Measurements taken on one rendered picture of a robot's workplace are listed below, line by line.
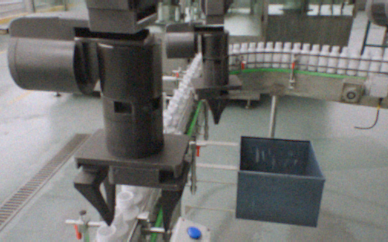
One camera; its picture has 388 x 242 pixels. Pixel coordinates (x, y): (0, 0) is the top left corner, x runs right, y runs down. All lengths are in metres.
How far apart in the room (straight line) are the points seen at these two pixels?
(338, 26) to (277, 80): 3.81
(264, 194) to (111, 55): 1.17
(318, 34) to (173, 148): 5.95
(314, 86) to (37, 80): 2.31
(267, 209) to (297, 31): 4.96
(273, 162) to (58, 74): 1.44
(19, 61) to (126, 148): 0.11
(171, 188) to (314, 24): 5.94
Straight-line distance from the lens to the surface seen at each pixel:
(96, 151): 0.36
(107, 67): 0.31
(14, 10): 10.25
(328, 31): 6.28
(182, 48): 0.71
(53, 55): 0.33
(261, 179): 1.37
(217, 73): 0.72
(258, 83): 2.55
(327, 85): 2.54
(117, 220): 0.81
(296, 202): 1.44
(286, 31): 6.18
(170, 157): 0.34
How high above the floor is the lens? 1.66
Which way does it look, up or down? 24 degrees down
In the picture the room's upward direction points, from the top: 1 degrees clockwise
